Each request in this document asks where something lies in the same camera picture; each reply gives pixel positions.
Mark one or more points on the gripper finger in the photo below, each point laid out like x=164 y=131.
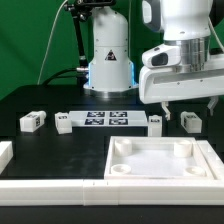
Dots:
x=212 y=104
x=165 y=108

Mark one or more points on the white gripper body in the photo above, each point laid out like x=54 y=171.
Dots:
x=160 y=82

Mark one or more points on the white square tabletop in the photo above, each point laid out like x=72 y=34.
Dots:
x=156 y=158

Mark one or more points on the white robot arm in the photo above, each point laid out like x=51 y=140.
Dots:
x=181 y=68

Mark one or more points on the white marker plate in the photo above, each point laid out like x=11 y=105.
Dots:
x=126 y=118

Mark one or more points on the white U-shaped fence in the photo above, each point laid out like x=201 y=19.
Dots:
x=119 y=192

